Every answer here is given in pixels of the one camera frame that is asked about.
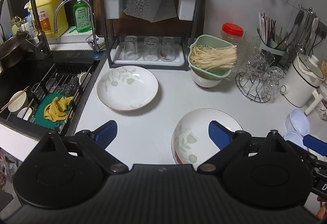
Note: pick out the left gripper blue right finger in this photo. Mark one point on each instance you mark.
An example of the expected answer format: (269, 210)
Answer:
(219, 134)

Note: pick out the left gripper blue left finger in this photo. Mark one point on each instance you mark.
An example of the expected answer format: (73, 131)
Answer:
(105, 134)

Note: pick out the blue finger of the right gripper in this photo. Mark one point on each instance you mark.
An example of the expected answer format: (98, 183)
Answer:
(315, 144)

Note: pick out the pale blue bowl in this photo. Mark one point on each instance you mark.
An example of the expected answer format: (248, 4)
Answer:
(295, 138)
(297, 121)

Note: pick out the white leaf plate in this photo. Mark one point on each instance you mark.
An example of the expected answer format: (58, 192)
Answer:
(195, 145)
(127, 88)

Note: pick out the white plate pink rose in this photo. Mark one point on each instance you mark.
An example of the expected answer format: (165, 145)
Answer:
(174, 148)

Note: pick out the person's right hand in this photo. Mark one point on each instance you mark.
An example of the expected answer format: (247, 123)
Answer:
(323, 210)

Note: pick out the bowl with brown food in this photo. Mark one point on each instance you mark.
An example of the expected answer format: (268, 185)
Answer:
(321, 110)

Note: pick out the yellow dish cloth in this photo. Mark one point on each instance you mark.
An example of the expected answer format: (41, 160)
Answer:
(56, 110)

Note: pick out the white ceramic bowl under colander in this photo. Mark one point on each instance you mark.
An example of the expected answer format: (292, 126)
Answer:
(202, 82)

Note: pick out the black sink drain basket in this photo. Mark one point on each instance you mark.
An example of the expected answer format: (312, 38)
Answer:
(43, 81)

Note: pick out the green colander basket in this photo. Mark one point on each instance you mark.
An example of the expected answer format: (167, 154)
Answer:
(215, 42)

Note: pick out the white electric cooking pot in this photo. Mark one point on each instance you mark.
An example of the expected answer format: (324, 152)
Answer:
(303, 77)

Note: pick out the dried noodles bundle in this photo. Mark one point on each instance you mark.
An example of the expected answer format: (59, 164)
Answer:
(208, 58)

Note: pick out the chrome small faucet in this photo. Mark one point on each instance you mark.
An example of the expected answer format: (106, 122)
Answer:
(91, 41)

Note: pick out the upturned glass left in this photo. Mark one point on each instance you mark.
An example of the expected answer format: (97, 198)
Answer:
(131, 48)

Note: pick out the white bowl in sink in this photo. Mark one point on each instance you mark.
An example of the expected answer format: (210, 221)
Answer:
(19, 103)

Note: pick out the upturned glass middle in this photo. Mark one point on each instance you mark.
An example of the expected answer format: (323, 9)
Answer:
(151, 49)

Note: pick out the upturned glass red print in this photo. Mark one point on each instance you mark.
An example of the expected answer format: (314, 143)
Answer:
(167, 51)

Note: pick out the plastic jar red lid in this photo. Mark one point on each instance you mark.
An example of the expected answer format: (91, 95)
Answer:
(232, 33)

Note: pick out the green chopstick holder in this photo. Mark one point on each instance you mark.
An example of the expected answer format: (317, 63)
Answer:
(271, 39)

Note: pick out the wooden cutting board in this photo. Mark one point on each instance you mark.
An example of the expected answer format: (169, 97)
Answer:
(194, 9)

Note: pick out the hanging utensils set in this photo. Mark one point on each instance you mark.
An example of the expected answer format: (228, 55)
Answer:
(304, 27)

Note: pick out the green dish soap bottle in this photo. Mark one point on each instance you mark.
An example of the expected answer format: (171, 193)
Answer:
(81, 16)

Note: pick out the dark metal pot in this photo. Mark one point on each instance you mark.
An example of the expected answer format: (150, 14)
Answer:
(13, 50)

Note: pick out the yellow detergent jug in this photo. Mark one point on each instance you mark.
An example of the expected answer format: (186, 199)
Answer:
(46, 10)

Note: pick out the black dish rack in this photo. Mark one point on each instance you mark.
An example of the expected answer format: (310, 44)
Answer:
(115, 48)

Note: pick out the wire glass holder rack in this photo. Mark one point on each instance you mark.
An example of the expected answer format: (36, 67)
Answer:
(260, 80)

